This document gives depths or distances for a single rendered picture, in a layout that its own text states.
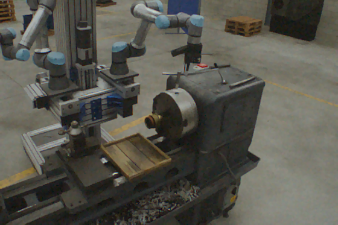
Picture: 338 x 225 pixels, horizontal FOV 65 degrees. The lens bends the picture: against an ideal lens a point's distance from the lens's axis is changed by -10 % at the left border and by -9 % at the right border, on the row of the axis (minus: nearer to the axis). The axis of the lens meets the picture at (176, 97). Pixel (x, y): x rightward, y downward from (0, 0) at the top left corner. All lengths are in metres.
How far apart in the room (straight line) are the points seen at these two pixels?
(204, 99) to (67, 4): 1.14
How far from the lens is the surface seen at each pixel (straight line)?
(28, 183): 1.77
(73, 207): 1.50
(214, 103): 1.74
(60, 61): 1.98
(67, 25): 2.14
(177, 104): 1.71
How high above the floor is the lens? 1.98
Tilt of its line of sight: 26 degrees down
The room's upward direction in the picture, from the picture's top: 4 degrees clockwise
